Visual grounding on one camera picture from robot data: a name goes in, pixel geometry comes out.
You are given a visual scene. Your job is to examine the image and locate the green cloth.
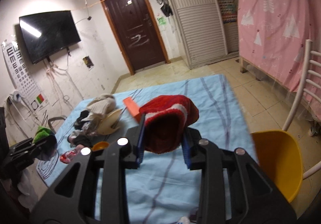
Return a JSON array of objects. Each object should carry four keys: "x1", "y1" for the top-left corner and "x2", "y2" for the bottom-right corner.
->
[{"x1": 33, "y1": 126, "x2": 54, "y2": 143}]

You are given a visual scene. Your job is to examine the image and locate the orange rectangular box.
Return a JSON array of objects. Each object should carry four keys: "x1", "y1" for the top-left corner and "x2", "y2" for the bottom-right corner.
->
[{"x1": 123, "y1": 97, "x2": 141, "y2": 123}]

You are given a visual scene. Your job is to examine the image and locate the red white plush hat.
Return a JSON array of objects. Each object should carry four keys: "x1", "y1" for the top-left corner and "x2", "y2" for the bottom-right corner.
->
[{"x1": 139, "y1": 95, "x2": 199, "y2": 154}]

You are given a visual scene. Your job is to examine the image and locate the yellow plastic trash bin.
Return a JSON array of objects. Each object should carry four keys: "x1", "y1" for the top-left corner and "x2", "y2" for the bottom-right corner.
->
[{"x1": 251, "y1": 130, "x2": 304, "y2": 203}]

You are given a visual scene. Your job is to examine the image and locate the red snack wrapper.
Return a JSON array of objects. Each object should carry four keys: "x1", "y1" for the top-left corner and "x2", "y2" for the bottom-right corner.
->
[{"x1": 60, "y1": 149, "x2": 77, "y2": 164}]

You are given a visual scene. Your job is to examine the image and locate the grey metal chair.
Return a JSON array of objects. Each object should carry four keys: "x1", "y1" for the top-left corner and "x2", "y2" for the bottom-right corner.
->
[{"x1": 47, "y1": 115, "x2": 67, "y2": 135}]

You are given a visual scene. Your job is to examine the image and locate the black and white clothes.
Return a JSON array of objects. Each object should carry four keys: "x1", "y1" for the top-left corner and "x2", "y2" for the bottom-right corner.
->
[{"x1": 67, "y1": 110, "x2": 102, "y2": 148}]

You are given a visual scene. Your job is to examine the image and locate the white power adapter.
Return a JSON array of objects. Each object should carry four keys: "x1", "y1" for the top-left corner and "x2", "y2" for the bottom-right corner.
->
[{"x1": 9, "y1": 90, "x2": 22, "y2": 103}]

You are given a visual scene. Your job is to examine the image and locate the cream plastic brush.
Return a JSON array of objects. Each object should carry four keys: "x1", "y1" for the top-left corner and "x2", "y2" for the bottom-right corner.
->
[{"x1": 96, "y1": 109, "x2": 122, "y2": 136}]

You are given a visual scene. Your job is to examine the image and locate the eye chart poster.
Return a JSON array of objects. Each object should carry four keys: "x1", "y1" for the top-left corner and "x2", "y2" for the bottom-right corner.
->
[{"x1": 1, "y1": 40, "x2": 47, "y2": 111}]

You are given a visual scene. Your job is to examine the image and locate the beige knitted scarf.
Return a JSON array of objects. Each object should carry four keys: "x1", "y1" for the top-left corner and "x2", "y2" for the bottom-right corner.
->
[{"x1": 84, "y1": 94, "x2": 116, "y2": 121}]

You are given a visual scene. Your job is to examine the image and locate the light blue bed sheet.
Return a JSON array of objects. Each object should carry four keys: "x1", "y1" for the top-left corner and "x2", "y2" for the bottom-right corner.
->
[{"x1": 36, "y1": 73, "x2": 259, "y2": 224}]

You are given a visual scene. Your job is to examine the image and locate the white metal chair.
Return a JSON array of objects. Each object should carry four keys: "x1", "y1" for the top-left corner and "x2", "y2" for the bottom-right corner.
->
[{"x1": 281, "y1": 39, "x2": 321, "y2": 180}]

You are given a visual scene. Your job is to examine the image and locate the dark brown door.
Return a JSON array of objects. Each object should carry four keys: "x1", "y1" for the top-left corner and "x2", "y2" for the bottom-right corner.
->
[{"x1": 100, "y1": 0, "x2": 169, "y2": 75}]

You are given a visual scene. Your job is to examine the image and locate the pink tree-print curtain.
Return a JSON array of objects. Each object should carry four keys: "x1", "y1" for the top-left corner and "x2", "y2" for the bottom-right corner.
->
[{"x1": 233, "y1": 0, "x2": 321, "y2": 119}]

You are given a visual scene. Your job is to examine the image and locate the white slatted wardrobe door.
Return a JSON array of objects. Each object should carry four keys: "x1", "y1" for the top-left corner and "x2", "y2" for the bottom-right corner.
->
[{"x1": 170, "y1": 0, "x2": 228, "y2": 69}]

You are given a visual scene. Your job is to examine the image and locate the black wall television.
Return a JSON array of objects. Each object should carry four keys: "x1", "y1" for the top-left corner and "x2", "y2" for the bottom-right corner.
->
[{"x1": 19, "y1": 11, "x2": 81, "y2": 64}]

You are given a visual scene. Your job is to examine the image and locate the colourful wall chart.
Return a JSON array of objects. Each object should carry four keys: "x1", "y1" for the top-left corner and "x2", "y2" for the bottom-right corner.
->
[{"x1": 217, "y1": 0, "x2": 237, "y2": 24}]

